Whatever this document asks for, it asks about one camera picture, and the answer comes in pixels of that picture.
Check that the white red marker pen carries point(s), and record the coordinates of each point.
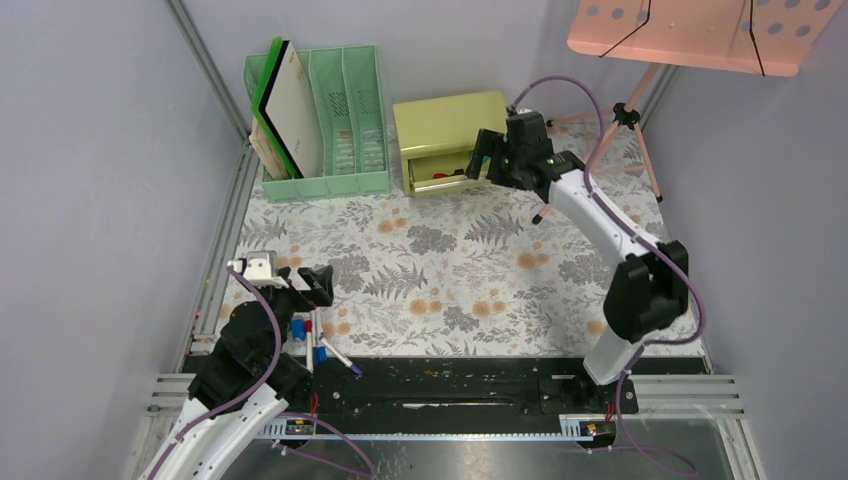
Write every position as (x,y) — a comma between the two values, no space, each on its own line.
(309,348)

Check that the purple cartoon book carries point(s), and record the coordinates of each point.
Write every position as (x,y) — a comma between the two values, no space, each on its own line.
(284,174)

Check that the small blue cap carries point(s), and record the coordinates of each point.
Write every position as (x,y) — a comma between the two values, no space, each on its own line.
(298,329)

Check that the white blue marker pen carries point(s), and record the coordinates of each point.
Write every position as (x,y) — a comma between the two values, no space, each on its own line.
(343,359)

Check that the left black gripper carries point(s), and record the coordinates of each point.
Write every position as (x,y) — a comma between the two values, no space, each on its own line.
(320,282)

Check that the aluminium rail frame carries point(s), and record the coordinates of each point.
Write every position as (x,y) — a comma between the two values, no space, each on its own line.
(239,180)

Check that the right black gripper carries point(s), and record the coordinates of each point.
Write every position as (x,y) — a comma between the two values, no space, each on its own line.
(487,145)

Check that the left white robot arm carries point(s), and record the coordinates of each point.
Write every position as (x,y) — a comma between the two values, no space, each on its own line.
(247,379)

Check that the red black stamp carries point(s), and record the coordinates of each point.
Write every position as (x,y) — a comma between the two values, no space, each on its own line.
(446,175)

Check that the green Treehouse book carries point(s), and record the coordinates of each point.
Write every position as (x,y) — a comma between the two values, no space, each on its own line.
(266,153)

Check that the mint green file organizer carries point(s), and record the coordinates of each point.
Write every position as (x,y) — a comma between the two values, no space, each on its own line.
(345,83)

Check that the yellow-green drawer cabinet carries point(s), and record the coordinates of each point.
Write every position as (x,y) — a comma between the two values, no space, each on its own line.
(438,135)

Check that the pink music stand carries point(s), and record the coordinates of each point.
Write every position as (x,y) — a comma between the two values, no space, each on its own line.
(751,128)

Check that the white perforated board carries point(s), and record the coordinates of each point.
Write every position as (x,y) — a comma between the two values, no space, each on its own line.
(293,111)

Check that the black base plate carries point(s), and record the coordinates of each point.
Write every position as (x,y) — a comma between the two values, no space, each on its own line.
(455,397)

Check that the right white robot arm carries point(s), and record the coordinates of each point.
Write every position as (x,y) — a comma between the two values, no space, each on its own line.
(647,292)

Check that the green clip file folder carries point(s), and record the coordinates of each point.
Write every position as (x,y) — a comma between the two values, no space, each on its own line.
(265,81)

